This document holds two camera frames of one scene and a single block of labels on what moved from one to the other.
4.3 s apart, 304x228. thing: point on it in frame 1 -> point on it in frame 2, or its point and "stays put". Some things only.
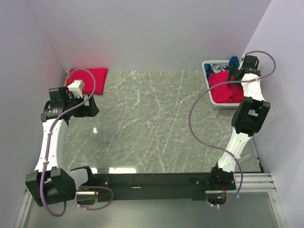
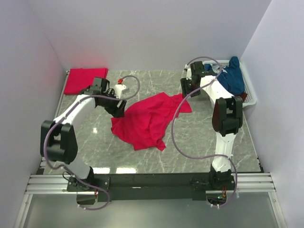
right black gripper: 233,71 -> 185,90
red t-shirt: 229,93 -> 146,119
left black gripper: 90,110 -> 116,111
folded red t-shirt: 94,79 stays put
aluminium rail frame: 257,182 stays put
